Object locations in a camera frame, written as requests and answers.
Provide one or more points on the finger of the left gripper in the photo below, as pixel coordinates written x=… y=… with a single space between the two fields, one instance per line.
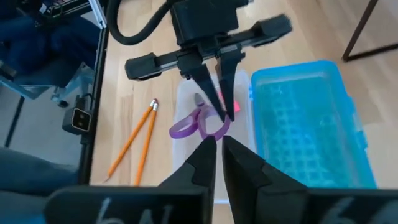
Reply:
x=229 y=77
x=206 y=87

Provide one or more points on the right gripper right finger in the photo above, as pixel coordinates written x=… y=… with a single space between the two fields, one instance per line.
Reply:
x=248 y=186

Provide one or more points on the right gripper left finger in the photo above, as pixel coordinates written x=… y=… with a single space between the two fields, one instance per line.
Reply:
x=202 y=174

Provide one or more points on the pink eraser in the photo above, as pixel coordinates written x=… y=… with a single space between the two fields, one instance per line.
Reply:
x=237 y=106

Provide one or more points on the orange pencil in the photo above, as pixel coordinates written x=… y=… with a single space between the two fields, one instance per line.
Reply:
x=131 y=140
x=145 y=146

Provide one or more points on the clear pencil box blue lid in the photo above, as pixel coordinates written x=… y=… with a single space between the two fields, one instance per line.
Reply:
x=311 y=124

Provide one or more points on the black table edge bar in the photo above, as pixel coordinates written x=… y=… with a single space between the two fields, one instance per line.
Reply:
x=99 y=77

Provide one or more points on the grey office chair base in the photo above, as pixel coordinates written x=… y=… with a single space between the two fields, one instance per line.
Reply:
x=62 y=93

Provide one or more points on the person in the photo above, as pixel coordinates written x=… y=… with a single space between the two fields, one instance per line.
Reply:
x=31 y=40

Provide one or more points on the silver aluminium bracket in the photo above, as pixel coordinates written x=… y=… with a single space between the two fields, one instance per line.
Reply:
x=98 y=14

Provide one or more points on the small black table camera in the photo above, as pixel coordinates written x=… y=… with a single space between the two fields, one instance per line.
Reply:
x=77 y=120

